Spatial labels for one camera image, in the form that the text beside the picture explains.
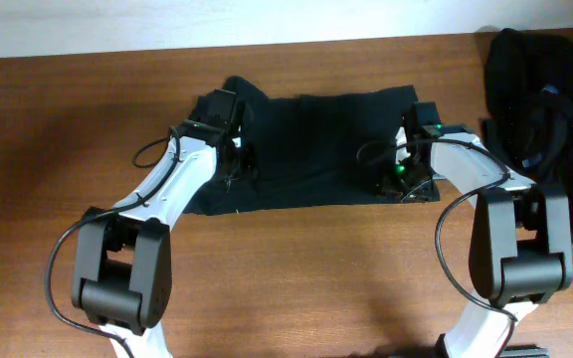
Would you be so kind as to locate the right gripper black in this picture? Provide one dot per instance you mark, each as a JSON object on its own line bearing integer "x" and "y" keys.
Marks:
{"x": 424, "y": 194}

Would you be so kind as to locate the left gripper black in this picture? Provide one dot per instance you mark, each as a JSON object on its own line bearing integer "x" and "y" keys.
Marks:
{"x": 246, "y": 162}

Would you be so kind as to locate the black t-shirt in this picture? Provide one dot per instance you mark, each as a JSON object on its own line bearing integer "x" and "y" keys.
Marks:
{"x": 312, "y": 150}

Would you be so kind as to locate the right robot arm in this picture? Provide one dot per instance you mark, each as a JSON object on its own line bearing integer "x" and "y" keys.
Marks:
{"x": 520, "y": 250}

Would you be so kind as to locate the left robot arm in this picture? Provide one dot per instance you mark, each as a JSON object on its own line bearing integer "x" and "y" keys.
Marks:
{"x": 123, "y": 271}

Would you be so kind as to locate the pile of black clothes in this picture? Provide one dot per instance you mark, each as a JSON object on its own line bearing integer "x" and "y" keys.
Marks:
{"x": 528, "y": 81}

